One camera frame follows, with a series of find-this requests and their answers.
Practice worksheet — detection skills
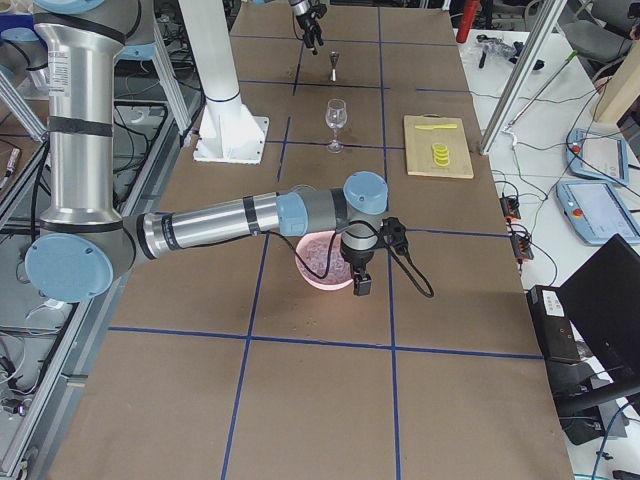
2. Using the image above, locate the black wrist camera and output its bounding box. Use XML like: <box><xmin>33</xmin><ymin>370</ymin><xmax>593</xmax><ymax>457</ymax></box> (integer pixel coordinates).
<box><xmin>380</xmin><ymin>217</ymin><xmax>409</xmax><ymax>257</ymax></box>

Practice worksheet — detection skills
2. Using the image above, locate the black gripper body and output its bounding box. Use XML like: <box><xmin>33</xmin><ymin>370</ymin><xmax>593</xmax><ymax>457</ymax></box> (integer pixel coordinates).
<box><xmin>341</xmin><ymin>245</ymin><xmax>374</xmax><ymax>273</ymax></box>
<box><xmin>295</xmin><ymin>10</ymin><xmax>319</xmax><ymax>31</ymax></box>

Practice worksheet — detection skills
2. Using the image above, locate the blue teach pendant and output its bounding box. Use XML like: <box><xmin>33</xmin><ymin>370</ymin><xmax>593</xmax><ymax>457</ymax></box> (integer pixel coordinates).
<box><xmin>556</xmin><ymin>180</ymin><xmax>639</xmax><ymax>245</ymax></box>
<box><xmin>566</xmin><ymin>128</ymin><xmax>629</xmax><ymax>186</ymax></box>

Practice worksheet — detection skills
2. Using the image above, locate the aluminium frame post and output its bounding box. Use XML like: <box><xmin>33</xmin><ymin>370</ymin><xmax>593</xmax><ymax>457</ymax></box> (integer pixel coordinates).
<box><xmin>479</xmin><ymin>0</ymin><xmax>567</xmax><ymax>155</ymax></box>

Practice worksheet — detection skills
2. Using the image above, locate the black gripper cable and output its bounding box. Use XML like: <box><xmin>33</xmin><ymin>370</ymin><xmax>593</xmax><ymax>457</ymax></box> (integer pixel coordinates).
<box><xmin>259</xmin><ymin>219</ymin><xmax>435</xmax><ymax>300</ymax></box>

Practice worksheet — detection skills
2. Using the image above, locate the clear ice cubes pile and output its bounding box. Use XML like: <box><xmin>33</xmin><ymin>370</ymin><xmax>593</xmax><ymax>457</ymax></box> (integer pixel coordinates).
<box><xmin>299</xmin><ymin>238</ymin><xmax>351</xmax><ymax>282</ymax></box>

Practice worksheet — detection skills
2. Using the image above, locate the black box device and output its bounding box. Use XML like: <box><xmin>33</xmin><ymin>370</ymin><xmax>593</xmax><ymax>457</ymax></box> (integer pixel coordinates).
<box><xmin>526</xmin><ymin>285</ymin><xmax>593</xmax><ymax>365</ymax></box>

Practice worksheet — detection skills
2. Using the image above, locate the far blue teach pendant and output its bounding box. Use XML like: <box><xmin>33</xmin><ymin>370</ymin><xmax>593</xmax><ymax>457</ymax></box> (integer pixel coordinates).
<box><xmin>566</xmin><ymin>128</ymin><xmax>629</xmax><ymax>186</ymax></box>

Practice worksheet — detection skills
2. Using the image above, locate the pink bowl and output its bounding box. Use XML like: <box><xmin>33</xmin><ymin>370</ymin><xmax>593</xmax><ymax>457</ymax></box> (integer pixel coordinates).
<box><xmin>294</xmin><ymin>231</ymin><xmax>355</xmax><ymax>292</ymax></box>

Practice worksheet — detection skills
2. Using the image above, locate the black monitor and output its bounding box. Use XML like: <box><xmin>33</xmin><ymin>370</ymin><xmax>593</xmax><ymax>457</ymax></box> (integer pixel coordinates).
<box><xmin>557</xmin><ymin>234</ymin><xmax>639</xmax><ymax>381</ymax></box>

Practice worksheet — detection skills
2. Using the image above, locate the near blue teach pendant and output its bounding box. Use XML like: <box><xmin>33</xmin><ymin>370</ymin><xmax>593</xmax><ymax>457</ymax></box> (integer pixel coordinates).
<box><xmin>556</xmin><ymin>180</ymin><xmax>639</xmax><ymax>245</ymax></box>

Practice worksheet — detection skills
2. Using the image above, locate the yellow plastic knife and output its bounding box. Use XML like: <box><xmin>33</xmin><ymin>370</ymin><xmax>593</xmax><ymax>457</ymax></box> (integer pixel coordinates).
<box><xmin>414</xmin><ymin>123</ymin><xmax>458</xmax><ymax>131</ymax></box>

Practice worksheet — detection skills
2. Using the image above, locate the clear wine glass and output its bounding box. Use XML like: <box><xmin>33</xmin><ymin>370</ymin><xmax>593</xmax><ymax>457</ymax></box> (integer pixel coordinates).
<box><xmin>325</xmin><ymin>99</ymin><xmax>348</xmax><ymax>153</ymax></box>

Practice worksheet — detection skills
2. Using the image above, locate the bamboo cutting board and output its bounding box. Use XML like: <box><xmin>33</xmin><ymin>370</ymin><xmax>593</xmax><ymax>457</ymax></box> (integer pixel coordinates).
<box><xmin>403</xmin><ymin>115</ymin><xmax>474</xmax><ymax>179</ymax></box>

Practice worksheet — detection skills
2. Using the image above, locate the grey office chair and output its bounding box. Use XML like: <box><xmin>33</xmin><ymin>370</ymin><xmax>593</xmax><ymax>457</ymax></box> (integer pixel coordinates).
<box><xmin>563</xmin><ymin>0</ymin><xmax>634</xmax><ymax>63</ymax></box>

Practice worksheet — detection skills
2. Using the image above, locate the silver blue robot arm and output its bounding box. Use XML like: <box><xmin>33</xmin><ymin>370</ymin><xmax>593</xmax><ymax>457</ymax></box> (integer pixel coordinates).
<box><xmin>288</xmin><ymin>0</ymin><xmax>327</xmax><ymax>55</ymax></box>
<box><xmin>25</xmin><ymin>1</ymin><xmax>388</xmax><ymax>303</ymax></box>

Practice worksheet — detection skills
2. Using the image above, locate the crumpled clear plastic bag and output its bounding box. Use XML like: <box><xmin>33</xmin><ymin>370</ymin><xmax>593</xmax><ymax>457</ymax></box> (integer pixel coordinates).
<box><xmin>476</xmin><ymin>34</ymin><xmax>524</xmax><ymax>68</ymax></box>

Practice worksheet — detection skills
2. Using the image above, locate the steel jigger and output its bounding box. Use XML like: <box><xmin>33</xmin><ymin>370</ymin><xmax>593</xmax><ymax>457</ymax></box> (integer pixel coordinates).
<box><xmin>329</xmin><ymin>50</ymin><xmax>340</xmax><ymax>83</ymax></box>

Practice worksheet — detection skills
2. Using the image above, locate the red fire extinguisher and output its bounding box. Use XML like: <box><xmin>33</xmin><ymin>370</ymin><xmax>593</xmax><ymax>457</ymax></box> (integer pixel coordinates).
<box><xmin>456</xmin><ymin>0</ymin><xmax>480</xmax><ymax>44</ymax></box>

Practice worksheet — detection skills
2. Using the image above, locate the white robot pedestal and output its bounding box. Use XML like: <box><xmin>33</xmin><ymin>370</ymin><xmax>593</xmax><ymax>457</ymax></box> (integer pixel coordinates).
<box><xmin>179</xmin><ymin>0</ymin><xmax>269</xmax><ymax>165</ymax></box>

